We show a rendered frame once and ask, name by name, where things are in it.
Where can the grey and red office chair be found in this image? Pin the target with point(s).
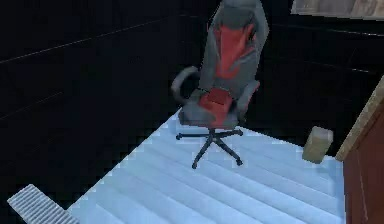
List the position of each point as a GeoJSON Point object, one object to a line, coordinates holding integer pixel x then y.
{"type": "Point", "coordinates": [220, 100]}

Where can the tan box bin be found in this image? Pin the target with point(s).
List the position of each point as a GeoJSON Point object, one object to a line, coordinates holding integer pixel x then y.
{"type": "Point", "coordinates": [317, 144]}

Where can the pale framed window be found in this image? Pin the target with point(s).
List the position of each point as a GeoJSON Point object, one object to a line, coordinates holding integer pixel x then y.
{"type": "Point", "coordinates": [336, 7]}

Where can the white ribbed floor vent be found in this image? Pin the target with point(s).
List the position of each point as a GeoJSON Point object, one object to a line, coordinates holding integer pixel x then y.
{"type": "Point", "coordinates": [40, 208]}

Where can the red-brown cabinet with tan top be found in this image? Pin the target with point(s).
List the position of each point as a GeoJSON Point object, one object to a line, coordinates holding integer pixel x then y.
{"type": "Point", "coordinates": [366, 166]}

